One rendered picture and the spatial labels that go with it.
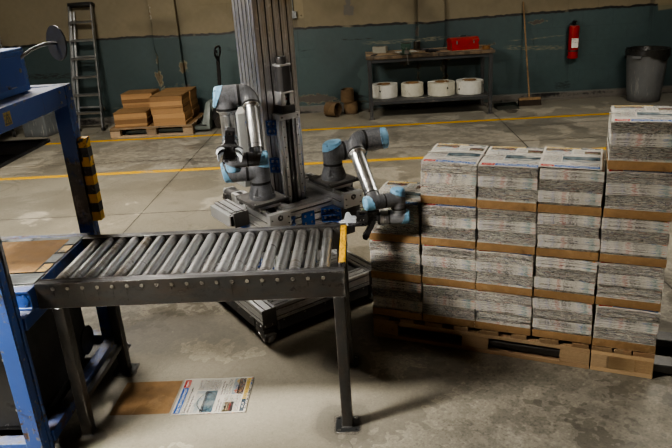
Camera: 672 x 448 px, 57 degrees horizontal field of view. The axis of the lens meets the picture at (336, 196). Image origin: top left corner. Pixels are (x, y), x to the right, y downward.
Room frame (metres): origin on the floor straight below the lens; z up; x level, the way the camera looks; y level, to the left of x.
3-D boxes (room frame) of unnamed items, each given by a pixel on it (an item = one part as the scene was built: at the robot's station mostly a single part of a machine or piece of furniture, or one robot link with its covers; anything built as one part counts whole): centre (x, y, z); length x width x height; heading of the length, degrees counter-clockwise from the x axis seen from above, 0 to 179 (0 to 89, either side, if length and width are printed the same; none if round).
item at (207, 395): (2.68, 0.68, 0.00); 0.37 x 0.29 x 0.01; 87
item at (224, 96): (3.34, 0.55, 1.19); 0.15 x 0.12 x 0.55; 98
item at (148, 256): (2.70, 0.91, 0.77); 0.47 x 0.05 x 0.05; 177
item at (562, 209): (2.92, -1.17, 0.86); 0.38 x 0.29 x 0.04; 157
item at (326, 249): (2.65, 0.06, 0.77); 0.47 x 0.05 x 0.05; 177
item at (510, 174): (3.04, -0.91, 0.95); 0.38 x 0.29 x 0.23; 157
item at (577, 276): (3.09, -0.77, 0.42); 1.17 x 0.39 x 0.83; 67
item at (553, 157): (2.92, -1.16, 1.06); 0.37 x 0.28 x 0.01; 157
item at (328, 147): (3.64, 0.00, 0.98); 0.13 x 0.12 x 0.14; 106
